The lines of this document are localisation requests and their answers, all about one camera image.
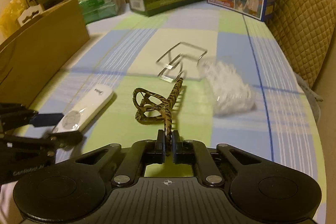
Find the white remote control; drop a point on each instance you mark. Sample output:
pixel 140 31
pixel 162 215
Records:
pixel 85 110

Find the beige quilted chair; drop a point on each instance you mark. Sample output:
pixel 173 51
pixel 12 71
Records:
pixel 303 30

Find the leopard print hair clip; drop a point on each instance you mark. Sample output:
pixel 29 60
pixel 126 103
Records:
pixel 152 108

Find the checked tablecloth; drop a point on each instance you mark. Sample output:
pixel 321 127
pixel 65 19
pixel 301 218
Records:
pixel 122 54

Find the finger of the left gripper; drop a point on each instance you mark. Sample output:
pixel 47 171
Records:
pixel 45 120
pixel 65 139

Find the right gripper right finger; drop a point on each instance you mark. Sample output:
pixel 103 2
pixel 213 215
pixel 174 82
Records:
pixel 198 156

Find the grey cloth on chair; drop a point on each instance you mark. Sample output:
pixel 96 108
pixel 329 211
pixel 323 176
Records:
pixel 312 97

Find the silver wire rack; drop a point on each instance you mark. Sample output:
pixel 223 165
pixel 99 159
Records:
pixel 168 62

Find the brown cardboard box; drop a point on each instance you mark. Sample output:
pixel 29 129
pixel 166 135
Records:
pixel 34 53

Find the green tissue pack stack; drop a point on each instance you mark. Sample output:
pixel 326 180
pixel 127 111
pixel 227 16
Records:
pixel 95 10

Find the clear box of floss picks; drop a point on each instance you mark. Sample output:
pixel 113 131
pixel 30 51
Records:
pixel 227 91

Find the yellow plastic bag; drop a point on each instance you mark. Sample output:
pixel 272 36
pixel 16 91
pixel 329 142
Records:
pixel 9 17

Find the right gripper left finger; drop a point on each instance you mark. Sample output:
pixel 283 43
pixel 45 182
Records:
pixel 136 158

